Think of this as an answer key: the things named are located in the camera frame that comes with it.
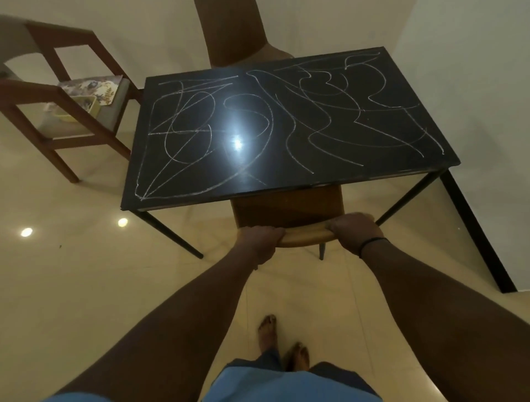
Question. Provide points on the person's left hand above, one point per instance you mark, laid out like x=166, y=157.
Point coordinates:
x=258, y=244

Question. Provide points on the person's right hand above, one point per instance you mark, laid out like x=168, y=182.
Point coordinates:
x=356, y=232

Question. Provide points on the tan moulded chair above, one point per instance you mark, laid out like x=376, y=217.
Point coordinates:
x=290, y=207
x=232, y=33

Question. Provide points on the floral printed paper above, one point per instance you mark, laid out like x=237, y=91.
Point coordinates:
x=95, y=87

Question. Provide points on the wooden armchair with grey seat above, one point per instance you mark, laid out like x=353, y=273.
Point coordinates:
x=54, y=37

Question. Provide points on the person's right forearm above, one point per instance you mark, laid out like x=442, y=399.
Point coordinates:
x=447, y=314

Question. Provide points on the person's left forearm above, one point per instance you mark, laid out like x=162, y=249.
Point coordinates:
x=174, y=331

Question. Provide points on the person's dark trousers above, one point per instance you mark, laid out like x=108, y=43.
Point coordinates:
x=269, y=359

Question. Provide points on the person's right foot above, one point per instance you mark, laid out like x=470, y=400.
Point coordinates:
x=298, y=356

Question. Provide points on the person's blue shirt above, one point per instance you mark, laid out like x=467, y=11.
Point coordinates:
x=290, y=389

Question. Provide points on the black wristband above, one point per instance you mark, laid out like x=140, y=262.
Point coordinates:
x=372, y=241

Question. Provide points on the black chalk-marked table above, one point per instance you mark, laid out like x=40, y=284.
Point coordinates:
x=269, y=174

